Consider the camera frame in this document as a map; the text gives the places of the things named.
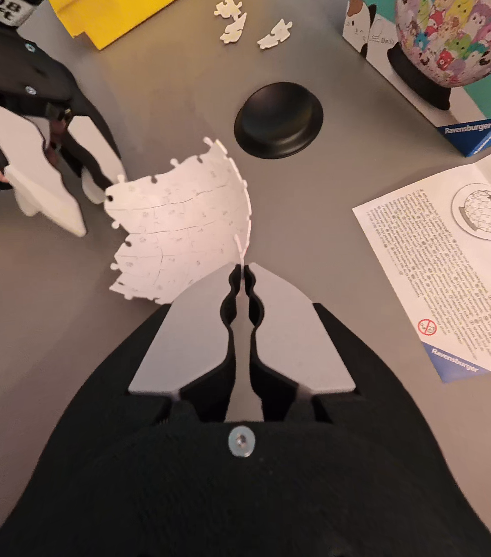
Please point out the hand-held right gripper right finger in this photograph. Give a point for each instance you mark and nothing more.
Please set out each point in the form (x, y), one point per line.
(302, 348)

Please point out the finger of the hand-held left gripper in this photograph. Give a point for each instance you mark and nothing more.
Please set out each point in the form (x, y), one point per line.
(98, 152)
(37, 170)

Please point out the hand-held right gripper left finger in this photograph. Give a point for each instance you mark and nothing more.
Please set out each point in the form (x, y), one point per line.
(185, 348)

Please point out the assembled white puzzle section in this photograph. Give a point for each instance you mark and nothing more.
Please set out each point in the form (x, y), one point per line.
(185, 226)

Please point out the white puzzle piece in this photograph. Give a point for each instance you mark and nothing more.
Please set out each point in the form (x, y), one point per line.
(241, 248)

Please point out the black round ball stand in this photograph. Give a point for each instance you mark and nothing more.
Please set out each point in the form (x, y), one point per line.
(278, 122)

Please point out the scattered loose puzzle pieces group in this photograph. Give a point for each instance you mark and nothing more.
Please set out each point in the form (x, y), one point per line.
(232, 26)

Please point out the colourful puzzle box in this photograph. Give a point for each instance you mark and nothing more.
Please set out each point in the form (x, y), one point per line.
(428, 52)

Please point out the yellow storage bin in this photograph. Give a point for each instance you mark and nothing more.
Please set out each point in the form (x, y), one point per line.
(115, 17)

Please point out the white instruction leaflet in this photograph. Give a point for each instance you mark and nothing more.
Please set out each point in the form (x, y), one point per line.
(445, 261)

